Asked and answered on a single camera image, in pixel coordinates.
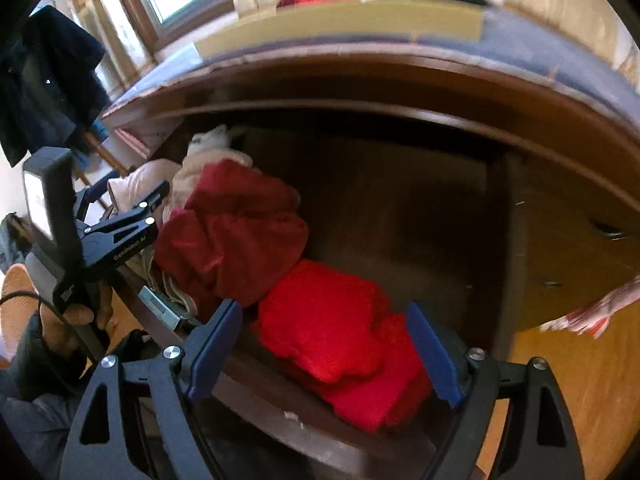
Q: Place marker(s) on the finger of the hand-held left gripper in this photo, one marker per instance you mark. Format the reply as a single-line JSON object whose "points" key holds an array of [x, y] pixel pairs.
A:
{"points": [[125, 247], [145, 201]]}

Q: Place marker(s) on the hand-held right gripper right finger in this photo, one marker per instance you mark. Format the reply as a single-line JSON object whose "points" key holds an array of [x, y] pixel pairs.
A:
{"points": [[432, 355]]}

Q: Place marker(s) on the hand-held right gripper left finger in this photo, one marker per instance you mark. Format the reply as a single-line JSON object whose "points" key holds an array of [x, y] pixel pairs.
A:
{"points": [[215, 350]]}

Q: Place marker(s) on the cream dotted underwear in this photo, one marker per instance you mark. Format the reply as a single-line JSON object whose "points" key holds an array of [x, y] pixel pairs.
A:
{"points": [[190, 175]]}

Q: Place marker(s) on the dark red underwear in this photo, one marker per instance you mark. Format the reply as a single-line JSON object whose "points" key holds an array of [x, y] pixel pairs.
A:
{"points": [[235, 230]]}

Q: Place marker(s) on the large wooden dresser drawer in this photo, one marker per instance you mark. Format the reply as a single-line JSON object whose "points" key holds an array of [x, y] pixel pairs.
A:
{"points": [[400, 220]]}

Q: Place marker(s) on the beige cardboard tray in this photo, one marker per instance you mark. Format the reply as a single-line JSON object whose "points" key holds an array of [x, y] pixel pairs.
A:
{"points": [[340, 25]]}

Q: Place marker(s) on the pale pink underwear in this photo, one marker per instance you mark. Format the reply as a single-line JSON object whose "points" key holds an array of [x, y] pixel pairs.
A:
{"points": [[135, 180]]}

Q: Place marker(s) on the metal drawer lock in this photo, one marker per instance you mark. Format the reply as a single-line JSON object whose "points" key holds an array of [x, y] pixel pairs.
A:
{"points": [[160, 307]]}

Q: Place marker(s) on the small dresser drawer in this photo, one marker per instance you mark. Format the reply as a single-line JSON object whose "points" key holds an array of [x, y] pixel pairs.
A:
{"points": [[565, 220], [560, 305]]}

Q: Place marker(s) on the person's left hand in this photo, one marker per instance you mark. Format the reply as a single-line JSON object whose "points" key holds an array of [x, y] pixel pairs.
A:
{"points": [[80, 315]]}

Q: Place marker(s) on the wooden coat rack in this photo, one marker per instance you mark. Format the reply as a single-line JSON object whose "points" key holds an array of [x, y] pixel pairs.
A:
{"points": [[107, 157]]}

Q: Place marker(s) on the dark grey cloth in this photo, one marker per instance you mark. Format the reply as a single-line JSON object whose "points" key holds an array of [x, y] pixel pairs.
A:
{"points": [[11, 242]]}

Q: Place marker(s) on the teal hanging garment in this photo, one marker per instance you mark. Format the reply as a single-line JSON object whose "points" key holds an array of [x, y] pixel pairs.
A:
{"points": [[100, 130]]}

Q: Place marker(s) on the white blue patterned sock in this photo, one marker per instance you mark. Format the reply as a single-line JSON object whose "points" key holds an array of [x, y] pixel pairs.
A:
{"points": [[212, 140]]}

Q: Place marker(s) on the dark navy hanging garment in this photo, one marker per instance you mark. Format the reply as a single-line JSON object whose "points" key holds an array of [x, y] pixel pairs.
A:
{"points": [[45, 80]]}

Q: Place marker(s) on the orange woven thing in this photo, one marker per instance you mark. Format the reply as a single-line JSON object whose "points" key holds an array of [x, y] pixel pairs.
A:
{"points": [[17, 325]]}

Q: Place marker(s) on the patterned side curtain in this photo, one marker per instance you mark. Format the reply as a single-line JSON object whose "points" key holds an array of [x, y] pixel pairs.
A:
{"points": [[115, 45]]}

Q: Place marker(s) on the person's grey clothing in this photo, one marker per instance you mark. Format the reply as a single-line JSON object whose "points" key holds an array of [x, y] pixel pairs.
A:
{"points": [[30, 435]]}

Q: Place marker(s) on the dark wooden dresser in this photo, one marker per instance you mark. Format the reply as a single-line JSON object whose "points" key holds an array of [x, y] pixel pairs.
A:
{"points": [[400, 90]]}

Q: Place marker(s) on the blue checked tablecloth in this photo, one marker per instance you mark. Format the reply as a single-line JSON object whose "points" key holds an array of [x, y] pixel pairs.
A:
{"points": [[525, 50]]}

